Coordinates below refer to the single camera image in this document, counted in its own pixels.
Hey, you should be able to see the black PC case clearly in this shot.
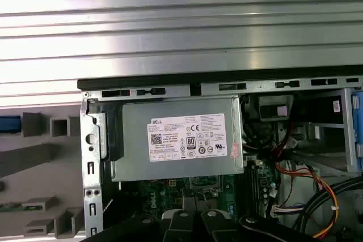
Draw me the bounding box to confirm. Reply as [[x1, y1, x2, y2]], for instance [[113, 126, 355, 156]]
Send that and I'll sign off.
[[77, 70, 363, 242]]

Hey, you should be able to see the CPU socket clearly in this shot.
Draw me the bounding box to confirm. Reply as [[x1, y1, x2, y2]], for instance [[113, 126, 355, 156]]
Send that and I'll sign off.
[[181, 188, 225, 211]]

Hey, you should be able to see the grey power supply unit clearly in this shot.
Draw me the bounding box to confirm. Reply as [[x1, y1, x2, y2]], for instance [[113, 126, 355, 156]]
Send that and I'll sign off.
[[112, 96, 244, 182]]

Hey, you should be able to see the orange wire bundle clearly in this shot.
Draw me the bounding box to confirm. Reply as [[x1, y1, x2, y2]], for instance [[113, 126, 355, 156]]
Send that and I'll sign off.
[[271, 139, 341, 239]]

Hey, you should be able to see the black RAM slot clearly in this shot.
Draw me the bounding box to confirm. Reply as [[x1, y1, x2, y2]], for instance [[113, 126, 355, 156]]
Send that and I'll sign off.
[[248, 160, 260, 214], [239, 160, 250, 214]]

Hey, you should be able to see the green motherboard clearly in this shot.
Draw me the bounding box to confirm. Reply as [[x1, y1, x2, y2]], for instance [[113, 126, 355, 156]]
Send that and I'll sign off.
[[119, 158, 281, 226]]

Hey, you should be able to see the blue drive latch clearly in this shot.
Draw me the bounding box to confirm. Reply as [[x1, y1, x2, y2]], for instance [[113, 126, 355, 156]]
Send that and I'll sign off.
[[351, 93, 363, 166]]

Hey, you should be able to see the metal socket cover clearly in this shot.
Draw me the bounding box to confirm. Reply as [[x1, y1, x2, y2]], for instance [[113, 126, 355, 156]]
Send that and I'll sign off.
[[189, 174, 225, 190]]

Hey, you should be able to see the grey parts rack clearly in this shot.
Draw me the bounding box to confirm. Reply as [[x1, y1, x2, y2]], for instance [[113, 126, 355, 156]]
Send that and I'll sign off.
[[0, 108, 86, 240]]

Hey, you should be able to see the green RAM stick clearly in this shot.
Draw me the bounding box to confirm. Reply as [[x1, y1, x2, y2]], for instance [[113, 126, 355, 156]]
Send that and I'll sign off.
[[0, 202, 33, 213]]

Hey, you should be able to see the metal drive cage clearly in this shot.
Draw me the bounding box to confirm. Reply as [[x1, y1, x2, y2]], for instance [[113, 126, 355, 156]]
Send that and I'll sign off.
[[310, 87, 363, 173]]

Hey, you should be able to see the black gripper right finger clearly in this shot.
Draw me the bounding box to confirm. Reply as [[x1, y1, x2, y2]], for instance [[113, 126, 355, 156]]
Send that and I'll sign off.
[[200, 209, 324, 242]]

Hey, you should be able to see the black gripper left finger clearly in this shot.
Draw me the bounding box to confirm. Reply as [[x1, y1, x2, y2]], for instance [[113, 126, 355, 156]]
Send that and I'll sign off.
[[85, 209, 199, 242]]

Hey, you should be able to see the black cable bundle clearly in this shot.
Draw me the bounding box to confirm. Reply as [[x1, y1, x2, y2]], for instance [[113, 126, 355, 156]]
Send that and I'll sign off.
[[294, 175, 363, 242]]

